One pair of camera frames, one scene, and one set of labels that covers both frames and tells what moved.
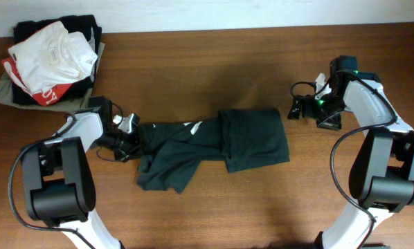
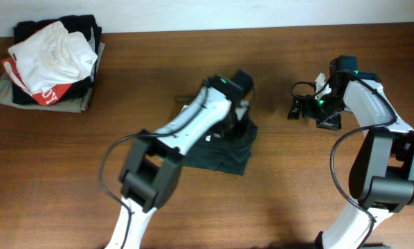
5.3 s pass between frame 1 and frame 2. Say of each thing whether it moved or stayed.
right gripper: stayed
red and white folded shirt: stayed
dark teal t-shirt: moved
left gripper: moved
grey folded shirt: stayed
